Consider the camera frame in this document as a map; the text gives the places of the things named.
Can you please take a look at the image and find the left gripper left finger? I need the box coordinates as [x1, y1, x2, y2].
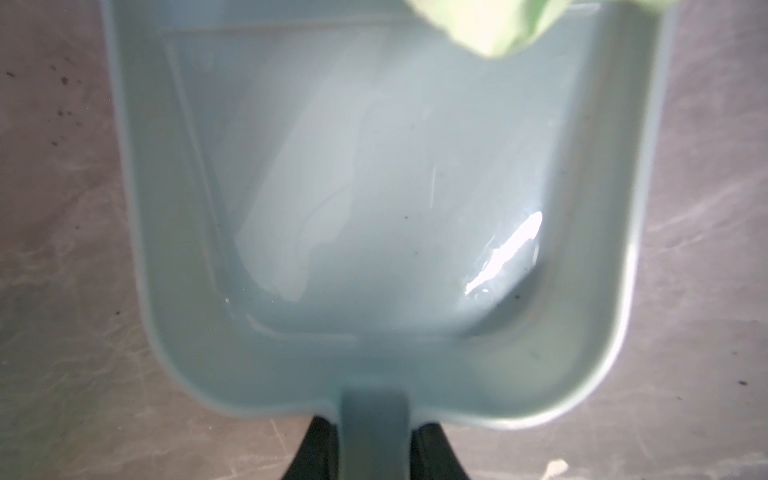
[282, 416, 339, 480]

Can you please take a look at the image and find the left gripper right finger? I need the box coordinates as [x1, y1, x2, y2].
[410, 423, 469, 480]

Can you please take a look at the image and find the teal dustpan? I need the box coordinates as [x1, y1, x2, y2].
[101, 1, 676, 479]

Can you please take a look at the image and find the small green paper scrap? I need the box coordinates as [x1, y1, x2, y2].
[404, 0, 679, 59]

